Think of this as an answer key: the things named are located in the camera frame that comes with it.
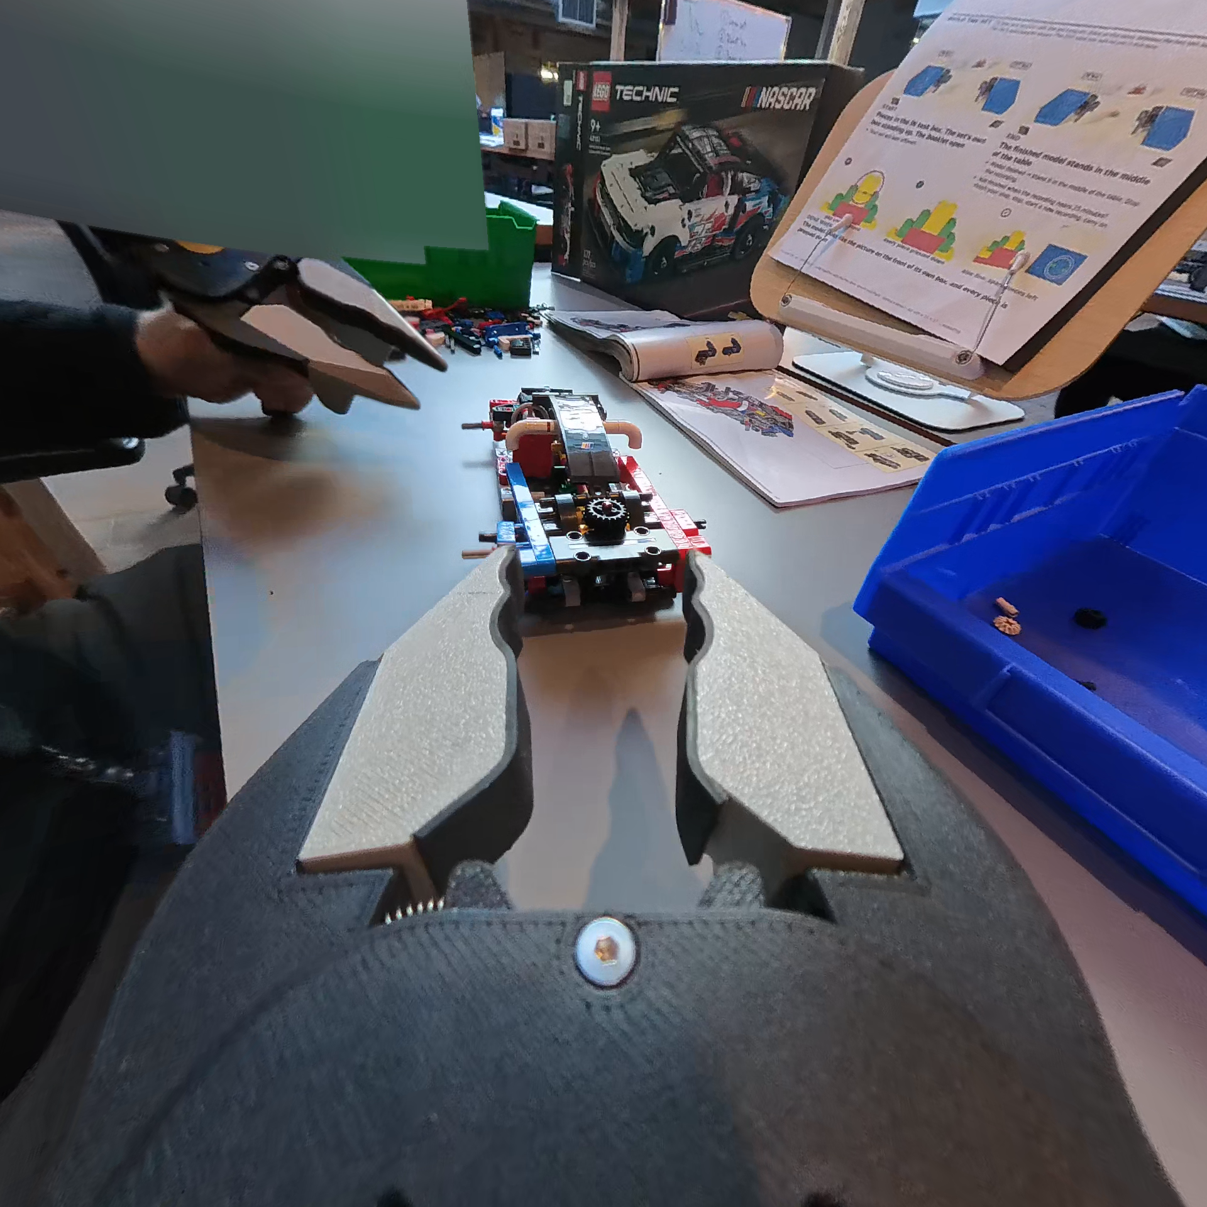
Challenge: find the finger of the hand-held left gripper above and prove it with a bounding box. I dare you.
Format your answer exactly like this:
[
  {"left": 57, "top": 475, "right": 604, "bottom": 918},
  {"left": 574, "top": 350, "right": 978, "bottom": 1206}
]
[
  {"left": 288, "top": 256, "right": 450, "bottom": 372},
  {"left": 221, "top": 307, "right": 423, "bottom": 416}
]

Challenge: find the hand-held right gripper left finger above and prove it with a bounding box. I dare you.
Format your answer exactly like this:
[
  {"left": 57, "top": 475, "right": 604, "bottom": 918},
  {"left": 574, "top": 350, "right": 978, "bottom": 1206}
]
[{"left": 296, "top": 545, "right": 536, "bottom": 888}]

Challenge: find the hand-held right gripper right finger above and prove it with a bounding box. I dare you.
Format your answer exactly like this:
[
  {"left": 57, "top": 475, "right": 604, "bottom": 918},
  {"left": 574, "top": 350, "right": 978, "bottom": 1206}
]
[{"left": 676, "top": 549, "right": 906, "bottom": 876}]

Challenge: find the toy brick car chassis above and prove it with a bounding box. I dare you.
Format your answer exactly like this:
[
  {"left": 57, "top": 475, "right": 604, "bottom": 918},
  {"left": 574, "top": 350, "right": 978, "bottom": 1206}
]
[{"left": 463, "top": 385, "right": 713, "bottom": 619}]

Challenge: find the blue plastic bin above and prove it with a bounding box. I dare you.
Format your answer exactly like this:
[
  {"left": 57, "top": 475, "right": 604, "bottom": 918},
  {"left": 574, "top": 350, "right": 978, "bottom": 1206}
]
[{"left": 853, "top": 385, "right": 1207, "bottom": 918}]

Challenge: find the green plastic bin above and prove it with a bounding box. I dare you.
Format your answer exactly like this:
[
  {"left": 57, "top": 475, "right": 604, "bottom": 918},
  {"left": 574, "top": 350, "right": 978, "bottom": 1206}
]
[{"left": 345, "top": 199, "right": 539, "bottom": 312}]

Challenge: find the pile of loose bricks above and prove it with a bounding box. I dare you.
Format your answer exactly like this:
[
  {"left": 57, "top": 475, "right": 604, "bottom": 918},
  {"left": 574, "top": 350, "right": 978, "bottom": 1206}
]
[{"left": 387, "top": 294, "right": 552, "bottom": 362}]

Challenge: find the toy building instruction booklet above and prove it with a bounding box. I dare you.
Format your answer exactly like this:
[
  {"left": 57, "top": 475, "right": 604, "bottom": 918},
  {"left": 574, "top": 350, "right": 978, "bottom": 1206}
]
[{"left": 545, "top": 309, "right": 937, "bottom": 510}]

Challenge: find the toy set cardboard box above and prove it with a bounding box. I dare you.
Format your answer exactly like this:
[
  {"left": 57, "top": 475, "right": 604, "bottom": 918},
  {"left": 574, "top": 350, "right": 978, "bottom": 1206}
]
[{"left": 552, "top": 60, "right": 865, "bottom": 320}]

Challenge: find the whiteboard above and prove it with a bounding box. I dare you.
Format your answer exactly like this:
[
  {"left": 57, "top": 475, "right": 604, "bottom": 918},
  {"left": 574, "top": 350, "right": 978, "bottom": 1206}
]
[{"left": 657, "top": 0, "right": 792, "bottom": 64}]

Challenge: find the wooden document stand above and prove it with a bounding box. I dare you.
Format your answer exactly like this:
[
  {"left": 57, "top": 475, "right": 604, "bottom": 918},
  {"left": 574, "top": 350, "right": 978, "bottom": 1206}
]
[{"left": 750, "top": 71, "right": 1207, "bottom": 433}]

